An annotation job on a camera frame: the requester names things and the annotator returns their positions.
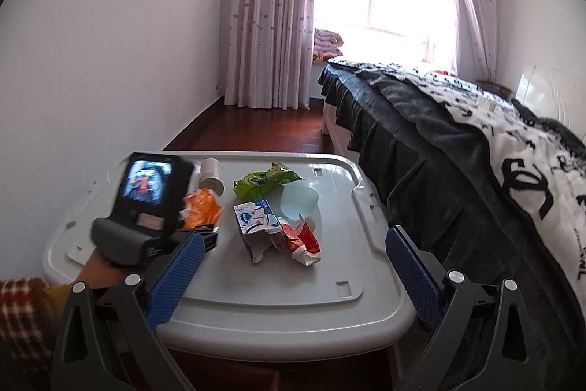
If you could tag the white headboard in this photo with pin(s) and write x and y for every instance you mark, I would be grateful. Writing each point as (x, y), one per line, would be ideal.
(549, 91)

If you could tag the grey plastic bin lid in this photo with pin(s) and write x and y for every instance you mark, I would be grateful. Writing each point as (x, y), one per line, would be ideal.
(274, 285)

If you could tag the pink patterned curtain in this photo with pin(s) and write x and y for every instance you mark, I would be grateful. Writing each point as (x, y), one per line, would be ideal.
(476, 6)
(270, 11)

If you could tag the dark grey blanket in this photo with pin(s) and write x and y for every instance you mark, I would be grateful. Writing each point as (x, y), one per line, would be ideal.
(412, 153)

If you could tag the beige paper cup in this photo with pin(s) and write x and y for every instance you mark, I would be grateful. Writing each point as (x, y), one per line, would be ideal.
(211, 175)

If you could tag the red white snack wrapper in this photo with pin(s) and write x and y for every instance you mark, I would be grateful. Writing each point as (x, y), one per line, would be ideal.
(300, 242)

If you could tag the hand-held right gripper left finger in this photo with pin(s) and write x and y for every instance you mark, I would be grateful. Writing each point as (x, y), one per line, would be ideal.
(176, 276)

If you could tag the blue white milk carton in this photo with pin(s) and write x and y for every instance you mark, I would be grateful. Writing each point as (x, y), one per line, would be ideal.
(254, 228)

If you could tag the light blue plastic cup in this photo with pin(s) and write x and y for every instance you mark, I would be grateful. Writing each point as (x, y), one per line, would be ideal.
(298, 201)

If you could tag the green snack packet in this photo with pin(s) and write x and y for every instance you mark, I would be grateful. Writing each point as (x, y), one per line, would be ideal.
(265, 181)

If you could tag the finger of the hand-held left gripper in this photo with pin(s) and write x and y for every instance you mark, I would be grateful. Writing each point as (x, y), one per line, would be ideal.
(209, 240)

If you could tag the folded pink quilt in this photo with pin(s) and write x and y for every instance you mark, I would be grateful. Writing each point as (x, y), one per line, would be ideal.
(327, 43)

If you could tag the black white printed blanket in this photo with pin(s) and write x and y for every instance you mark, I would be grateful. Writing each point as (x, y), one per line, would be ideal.
(503, 134)

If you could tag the bed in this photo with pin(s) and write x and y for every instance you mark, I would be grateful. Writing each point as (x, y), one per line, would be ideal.
(335, 130)

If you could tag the orange snack wrapper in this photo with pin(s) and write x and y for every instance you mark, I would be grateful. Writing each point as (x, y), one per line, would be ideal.
(202, 210)

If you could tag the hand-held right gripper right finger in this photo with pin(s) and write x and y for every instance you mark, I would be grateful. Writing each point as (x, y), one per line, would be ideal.
(412, 276)

